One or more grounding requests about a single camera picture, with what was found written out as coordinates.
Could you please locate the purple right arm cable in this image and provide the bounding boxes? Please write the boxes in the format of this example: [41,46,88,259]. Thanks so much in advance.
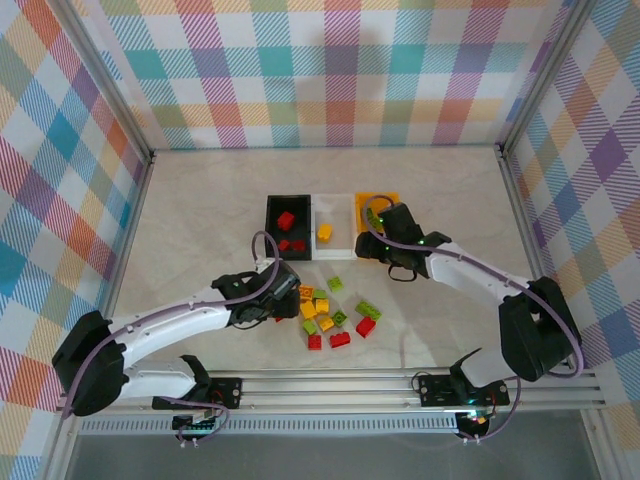
[361,193,585,445]

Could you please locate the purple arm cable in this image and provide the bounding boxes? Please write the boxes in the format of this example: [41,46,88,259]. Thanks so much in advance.
[61,230,281,447]
[361,193,585,445]

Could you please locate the aluminium frame post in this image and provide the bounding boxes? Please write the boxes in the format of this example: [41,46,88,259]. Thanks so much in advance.
[47,0,154,162]
[498,0,597,154]

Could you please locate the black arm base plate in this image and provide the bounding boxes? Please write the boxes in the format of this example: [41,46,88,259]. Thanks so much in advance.
[151,377,244,413]
[416,373,512,408]

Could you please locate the black plastic bin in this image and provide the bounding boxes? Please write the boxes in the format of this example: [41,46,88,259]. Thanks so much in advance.
[264,194,316,263]

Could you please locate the orange plastic bin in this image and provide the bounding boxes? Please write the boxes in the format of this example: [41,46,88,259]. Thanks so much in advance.
[353,191,403,249]

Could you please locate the aluminium mounting rail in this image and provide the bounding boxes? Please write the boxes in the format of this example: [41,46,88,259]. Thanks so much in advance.
[53,368,609,415]

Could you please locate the small circuit board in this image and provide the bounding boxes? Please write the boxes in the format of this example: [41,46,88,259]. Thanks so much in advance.
[172,408,222,435]
[457,409,492,437]

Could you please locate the slotted grey cable duct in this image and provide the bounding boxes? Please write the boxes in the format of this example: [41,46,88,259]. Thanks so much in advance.
[78,417,461,435]

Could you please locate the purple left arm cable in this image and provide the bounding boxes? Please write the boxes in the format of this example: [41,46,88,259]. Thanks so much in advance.
[61,230,281,447]

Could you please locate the aluminium side rail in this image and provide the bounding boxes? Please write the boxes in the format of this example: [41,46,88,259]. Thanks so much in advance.
[497,144,574,369]
[97,149,157,321]

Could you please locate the white translucent plastic bin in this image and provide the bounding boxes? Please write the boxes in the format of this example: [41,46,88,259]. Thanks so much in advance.
[310,192,359,262]

